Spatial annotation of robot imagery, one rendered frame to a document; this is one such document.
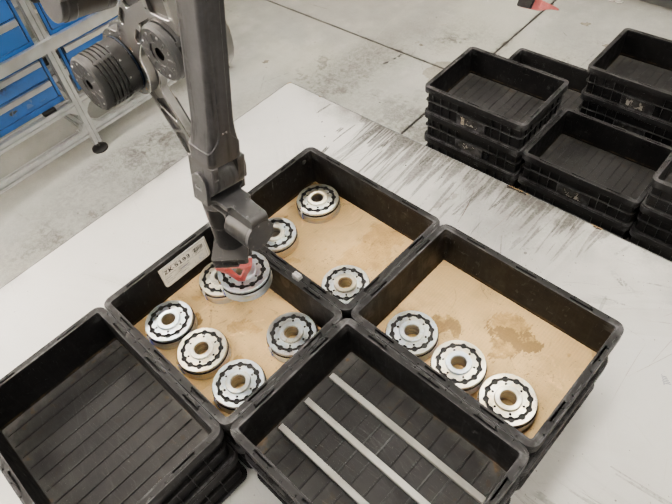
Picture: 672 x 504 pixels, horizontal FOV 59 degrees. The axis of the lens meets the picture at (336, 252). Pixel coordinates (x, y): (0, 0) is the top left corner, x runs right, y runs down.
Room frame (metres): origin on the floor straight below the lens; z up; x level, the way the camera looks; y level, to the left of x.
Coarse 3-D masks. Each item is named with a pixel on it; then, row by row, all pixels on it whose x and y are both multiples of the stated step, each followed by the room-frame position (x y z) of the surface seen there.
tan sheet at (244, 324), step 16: (192, 288) 0.82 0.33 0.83; (192, 304) 0.78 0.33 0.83; (208, 304) 0.77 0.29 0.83; (224, 304) 0.76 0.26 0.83; (240, 304) 0.76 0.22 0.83; (256, 304) 0.75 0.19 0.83; (272, 304) 0.74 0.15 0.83; (288, 304) 0.74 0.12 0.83; (144, 320) 0.76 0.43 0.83; (208, 320) 0.73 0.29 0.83; (224, 320) 0.72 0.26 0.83; (240, 320) 0.72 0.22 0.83; (256, 320) 0.71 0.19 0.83; (272, 320) 0.70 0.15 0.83; (240, 336) 0.68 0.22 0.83; (256, 336) 0.67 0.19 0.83; (176, 352) 0.66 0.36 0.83; (240, 352) 0.64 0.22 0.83; (256, 352) 0.63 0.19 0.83; (272, 368) 0.59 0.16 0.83; (208, 384) 0.58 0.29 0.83; (240, 384) 0.57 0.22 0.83
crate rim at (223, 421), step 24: (192, 240) 0.87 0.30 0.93; (120, 288) 0.77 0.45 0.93; (336, 312) 0.63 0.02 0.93; (144, 336) 0.65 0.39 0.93; (168, 360) 0.58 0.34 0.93; (288, 360) 0.55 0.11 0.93; (192, 384) 0.53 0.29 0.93; (264, 384) 0.51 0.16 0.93; (216, 408) 0.47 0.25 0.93; (240, 408) 0.47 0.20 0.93
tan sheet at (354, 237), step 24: (288, 216) 0.99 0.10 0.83; (336, 216) 0.97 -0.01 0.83; (360, 216) 0.96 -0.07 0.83; (312, 240) 0.91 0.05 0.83; (336, 240) 0.89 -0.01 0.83; (360, 240) 0.88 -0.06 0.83; (384, 240) 0.87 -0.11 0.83; (408, 240) 0.86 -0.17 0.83; (312, 264) 0.84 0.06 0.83; (336, 264) 0.82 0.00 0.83; (360, 264) 0.81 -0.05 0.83; (384, 264) 0.80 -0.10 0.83
